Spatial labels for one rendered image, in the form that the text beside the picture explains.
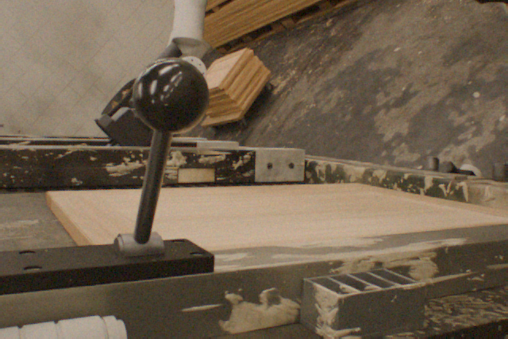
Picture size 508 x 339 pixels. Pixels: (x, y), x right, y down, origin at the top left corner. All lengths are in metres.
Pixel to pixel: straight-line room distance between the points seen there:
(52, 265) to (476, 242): 0.32
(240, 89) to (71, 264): 3.76
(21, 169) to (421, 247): 0.73
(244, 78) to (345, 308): 3.78
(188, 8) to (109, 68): 5.19
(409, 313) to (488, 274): 0.13
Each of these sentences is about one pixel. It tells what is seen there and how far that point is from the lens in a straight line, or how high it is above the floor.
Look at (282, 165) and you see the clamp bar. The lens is 1.15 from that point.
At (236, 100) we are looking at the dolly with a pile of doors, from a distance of 4.02.
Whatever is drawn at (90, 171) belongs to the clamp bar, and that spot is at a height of 1.26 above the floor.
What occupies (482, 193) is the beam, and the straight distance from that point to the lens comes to 0.84.
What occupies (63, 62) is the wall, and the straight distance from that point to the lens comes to 6.17.
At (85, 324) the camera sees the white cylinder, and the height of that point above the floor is 1.37.
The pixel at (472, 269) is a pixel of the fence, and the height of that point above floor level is 1.13.
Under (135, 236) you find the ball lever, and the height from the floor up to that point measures 1.36.
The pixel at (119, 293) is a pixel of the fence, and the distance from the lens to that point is 0.30.
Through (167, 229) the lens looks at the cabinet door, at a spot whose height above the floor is 1.26.
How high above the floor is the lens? 1.47
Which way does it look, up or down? 24 degrees down
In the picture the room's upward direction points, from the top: 46 degrees counter-clockwise
